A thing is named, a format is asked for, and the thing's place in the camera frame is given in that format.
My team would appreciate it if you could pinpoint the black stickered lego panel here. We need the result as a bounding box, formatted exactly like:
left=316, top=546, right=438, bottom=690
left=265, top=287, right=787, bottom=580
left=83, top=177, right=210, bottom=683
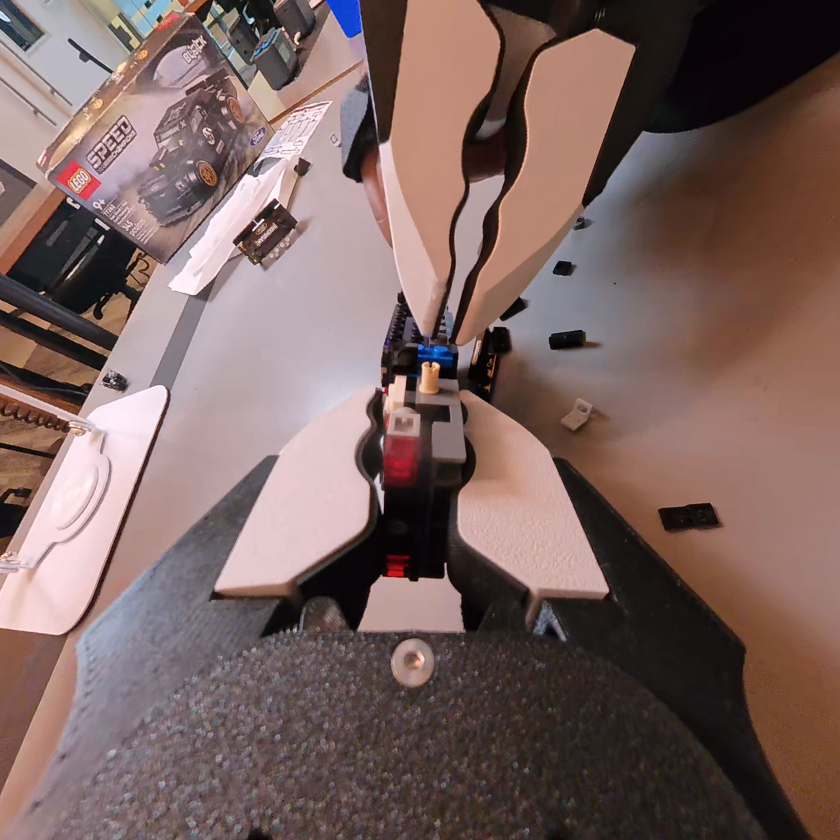
left=233, top=200, right=298, bottom=266

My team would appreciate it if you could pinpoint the black coiled cable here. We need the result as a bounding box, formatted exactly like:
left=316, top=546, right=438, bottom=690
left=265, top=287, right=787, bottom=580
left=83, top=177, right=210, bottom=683
left=0, top=400, right=73, bottom=434

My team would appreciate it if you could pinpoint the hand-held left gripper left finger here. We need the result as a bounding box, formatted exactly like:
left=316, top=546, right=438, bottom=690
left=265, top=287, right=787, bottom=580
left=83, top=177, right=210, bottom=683
left=213, top=386, right=385, bottom=629

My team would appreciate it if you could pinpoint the lego car model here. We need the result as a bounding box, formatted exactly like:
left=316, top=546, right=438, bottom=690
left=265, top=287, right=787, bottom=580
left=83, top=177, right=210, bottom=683
left=379, top=292, right=468, bottom=581

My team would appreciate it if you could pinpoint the lego set box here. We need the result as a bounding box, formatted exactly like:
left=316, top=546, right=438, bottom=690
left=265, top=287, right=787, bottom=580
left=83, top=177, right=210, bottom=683
left=38, top=12, right=275, bottom=265

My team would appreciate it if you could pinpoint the black office chair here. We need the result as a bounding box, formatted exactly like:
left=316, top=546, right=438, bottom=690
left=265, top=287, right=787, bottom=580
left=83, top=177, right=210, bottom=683
left=79, top=249, right=148, bottom=322

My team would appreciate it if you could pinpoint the long black lego plate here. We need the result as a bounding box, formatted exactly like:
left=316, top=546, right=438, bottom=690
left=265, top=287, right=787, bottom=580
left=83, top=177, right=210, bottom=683
left=467, top=328, right=503, bottom=403

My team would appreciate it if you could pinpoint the white printed paper sheet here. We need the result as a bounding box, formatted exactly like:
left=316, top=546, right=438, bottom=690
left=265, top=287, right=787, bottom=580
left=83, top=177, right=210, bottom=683
left=262, top=100, right=334, bottom=161

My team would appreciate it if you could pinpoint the black metal stand pole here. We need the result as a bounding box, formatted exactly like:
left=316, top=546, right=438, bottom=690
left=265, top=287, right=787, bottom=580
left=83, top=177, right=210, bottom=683
left=0, top=272, right=120, bottom=371

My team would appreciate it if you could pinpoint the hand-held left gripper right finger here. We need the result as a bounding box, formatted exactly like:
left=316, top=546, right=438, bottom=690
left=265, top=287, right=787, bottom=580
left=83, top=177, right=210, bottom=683
left=448, top=389, right=610, bottom=632

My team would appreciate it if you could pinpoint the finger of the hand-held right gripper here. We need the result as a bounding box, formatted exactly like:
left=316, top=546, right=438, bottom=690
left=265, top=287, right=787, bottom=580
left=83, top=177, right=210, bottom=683
left=455, top=28, right=636, bottom=347
left=379, top=0, right=506, bottom=339

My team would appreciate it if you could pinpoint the person's right hand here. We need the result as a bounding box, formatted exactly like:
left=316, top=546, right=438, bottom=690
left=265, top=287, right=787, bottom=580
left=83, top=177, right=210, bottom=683
left=364, top=128, right=511, bottom=247

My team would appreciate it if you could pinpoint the flat black lego plate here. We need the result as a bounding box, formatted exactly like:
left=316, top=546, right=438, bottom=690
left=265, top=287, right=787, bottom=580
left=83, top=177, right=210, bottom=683
left=658, top=503, right=721, bottom=531

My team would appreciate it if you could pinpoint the white book stand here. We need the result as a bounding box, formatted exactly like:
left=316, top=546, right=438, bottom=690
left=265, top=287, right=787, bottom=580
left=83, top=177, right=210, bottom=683
left=0, top=384, right=172, bottom=636

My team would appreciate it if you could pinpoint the blue plastic bin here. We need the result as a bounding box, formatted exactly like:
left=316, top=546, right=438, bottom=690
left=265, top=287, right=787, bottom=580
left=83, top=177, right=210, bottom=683
left=326, top=0, right=364, bottom=42

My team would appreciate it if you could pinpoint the white numbered paper bag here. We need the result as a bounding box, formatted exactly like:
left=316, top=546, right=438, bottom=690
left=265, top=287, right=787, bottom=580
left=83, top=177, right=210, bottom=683
left=167, top=154, right=299, bottom=293

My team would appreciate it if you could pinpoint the dark waste bin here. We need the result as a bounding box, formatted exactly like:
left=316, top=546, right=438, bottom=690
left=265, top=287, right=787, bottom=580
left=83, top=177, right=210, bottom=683
left=252, top=26, right=303, bottom=89

